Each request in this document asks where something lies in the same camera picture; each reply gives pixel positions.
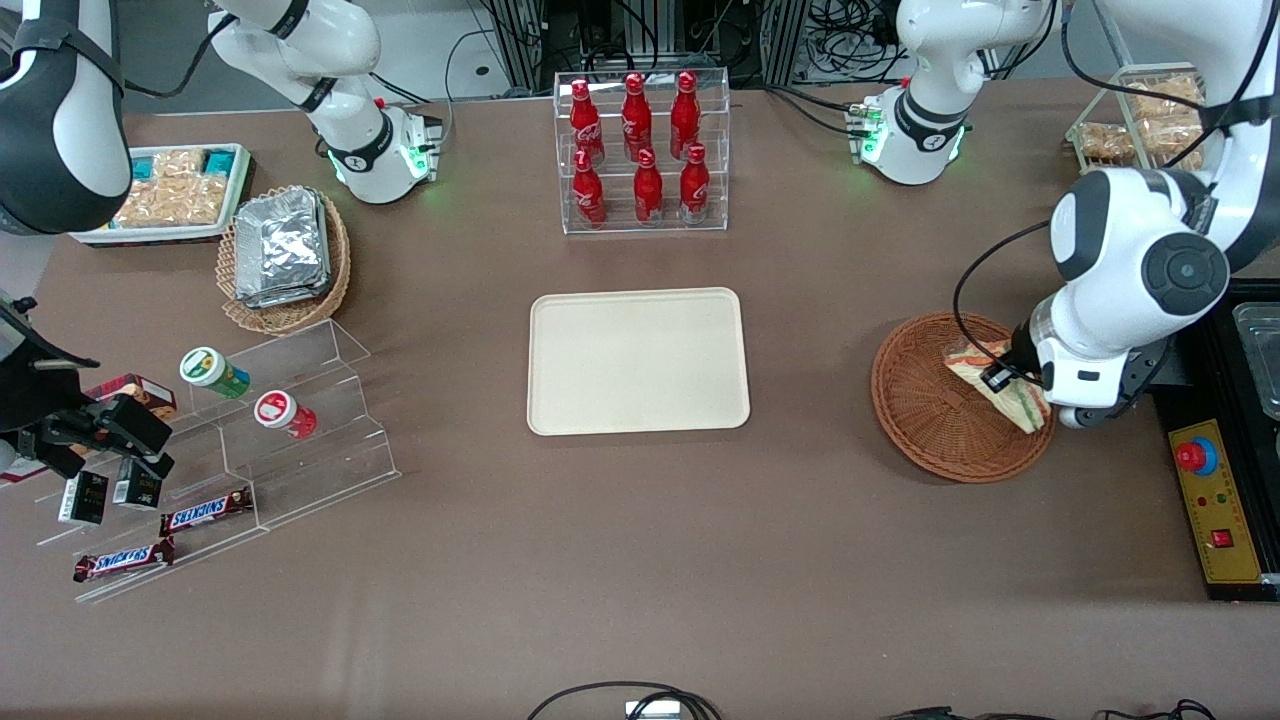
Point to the white snack tray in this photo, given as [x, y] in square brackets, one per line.
[100, 236]

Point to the Snickers chocolate bar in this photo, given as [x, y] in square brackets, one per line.
[205, 512]
[122, 561]

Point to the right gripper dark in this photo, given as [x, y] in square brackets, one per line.
[30, 395]

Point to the cream rectangular tray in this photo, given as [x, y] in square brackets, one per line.
[630, 365]

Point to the clear bags of fried snacks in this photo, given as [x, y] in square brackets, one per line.
[175, 195]

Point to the red cola bottle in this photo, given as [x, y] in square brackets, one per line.
[648, 192]
[584, 120]
[635, 115]
[588, 195]
[684, 115]
[694, 188]

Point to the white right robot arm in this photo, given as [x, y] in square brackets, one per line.
[60, 110]

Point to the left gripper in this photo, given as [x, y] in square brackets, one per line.
[1021, 350]

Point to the small grey device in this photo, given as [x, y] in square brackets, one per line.
[652, 711]

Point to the silver foil pack stack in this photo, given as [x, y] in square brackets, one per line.
[282, 245]

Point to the brown chocolate box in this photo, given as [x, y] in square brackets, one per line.
[145, 390]

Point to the teal snack pack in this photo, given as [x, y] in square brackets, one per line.
[219, 160]
[145, 168]

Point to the clear bag of fried snacks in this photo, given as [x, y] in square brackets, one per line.
[1165, 138]
[1105, 142]
[1165, 97]

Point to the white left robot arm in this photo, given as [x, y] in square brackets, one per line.
[1130, 240]

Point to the yellow control box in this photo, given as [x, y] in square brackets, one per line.
[1210, 540]

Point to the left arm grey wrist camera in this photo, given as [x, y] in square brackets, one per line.
[1073, 416]

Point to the small black box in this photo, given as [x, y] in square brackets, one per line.
[83, 498]
[137, 488]

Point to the red snack can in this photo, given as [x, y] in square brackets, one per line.
[283, 413]

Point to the red emergency stop button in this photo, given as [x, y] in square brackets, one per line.
[1195, 456]

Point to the green snack can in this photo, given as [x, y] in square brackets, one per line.
[212, 372]

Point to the clear acrylic stepped display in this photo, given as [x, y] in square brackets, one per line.
[320, 440]

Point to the clear acrylic bottle rack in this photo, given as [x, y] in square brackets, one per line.
[715, 100]

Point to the light oval wicker basket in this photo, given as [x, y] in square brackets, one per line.
[335, 270]

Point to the brown round wicker basket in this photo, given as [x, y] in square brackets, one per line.
[930, 430]

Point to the triangle sandwich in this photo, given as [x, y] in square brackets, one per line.
[1020, 405]

